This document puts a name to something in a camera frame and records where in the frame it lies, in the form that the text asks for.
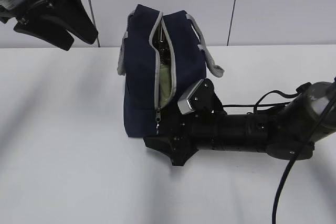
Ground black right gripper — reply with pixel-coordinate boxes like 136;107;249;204
143;103;226;167

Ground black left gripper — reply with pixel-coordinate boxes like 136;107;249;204
14;0;98;50

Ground green lidded glass container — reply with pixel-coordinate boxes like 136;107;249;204
159;65;172;108

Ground navy insulated lunch bag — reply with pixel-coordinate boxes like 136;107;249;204
117;5;224;138

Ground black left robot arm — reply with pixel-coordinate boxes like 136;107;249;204
1;0;98;51

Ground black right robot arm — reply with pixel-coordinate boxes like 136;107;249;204
144;78;335;166

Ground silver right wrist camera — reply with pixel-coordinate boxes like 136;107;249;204
177;78;224;116

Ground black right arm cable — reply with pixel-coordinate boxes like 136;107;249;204
223;76;336;224

